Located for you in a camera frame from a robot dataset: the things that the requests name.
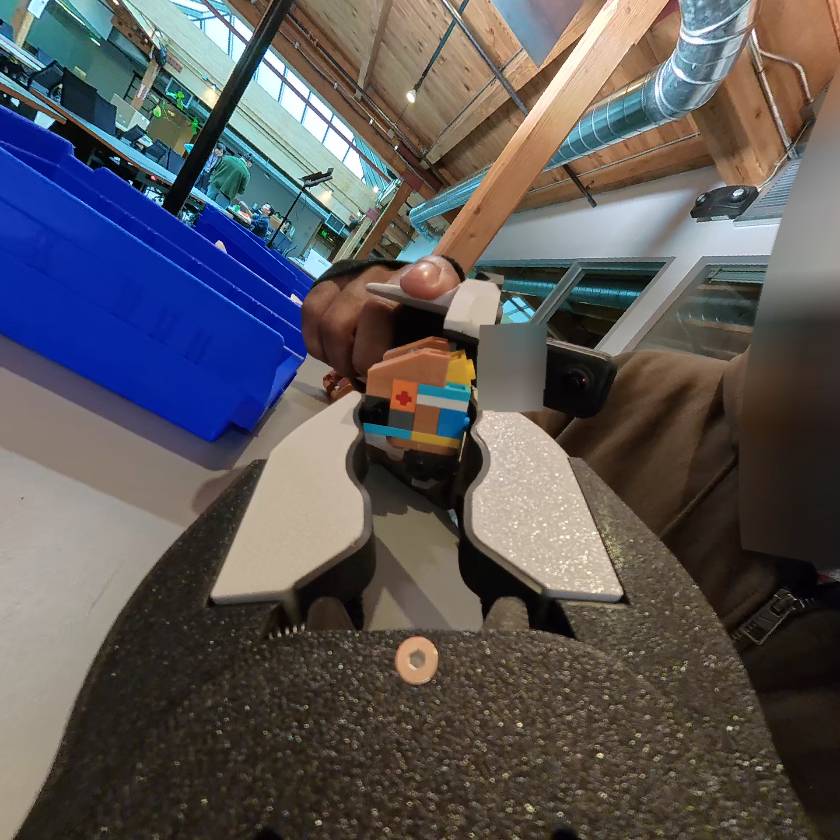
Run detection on blue plastic bin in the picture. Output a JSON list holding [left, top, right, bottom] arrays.
[[0, 105, 308, 442], [193, 205, 317, 303]]

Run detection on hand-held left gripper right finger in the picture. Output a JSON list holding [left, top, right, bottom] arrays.
[[458, 386, 626, 622]]

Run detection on silver ventilation duct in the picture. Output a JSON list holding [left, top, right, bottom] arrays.
[[408, 0, 756, 227]]

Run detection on person's dark trousers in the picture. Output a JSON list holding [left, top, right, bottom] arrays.
[[731, 591, 840, 840]]

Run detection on grey desk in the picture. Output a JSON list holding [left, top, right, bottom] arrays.
[[0, 335, 487, 821]]

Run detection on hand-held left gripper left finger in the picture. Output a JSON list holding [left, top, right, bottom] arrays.
[[210, 391, 378, 616]]

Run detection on black pole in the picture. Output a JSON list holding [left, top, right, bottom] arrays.
[[161, 0, 296, 216]]

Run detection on black wall-mounted device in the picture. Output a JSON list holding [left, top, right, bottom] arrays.
[[689, 185, 761, 221]]

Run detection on person's right hand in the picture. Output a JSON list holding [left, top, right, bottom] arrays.
[[301, 255, 467, 395]]

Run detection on small multicoloured brick model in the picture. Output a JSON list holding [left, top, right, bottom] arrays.
[[363, 336, 476, 509]]

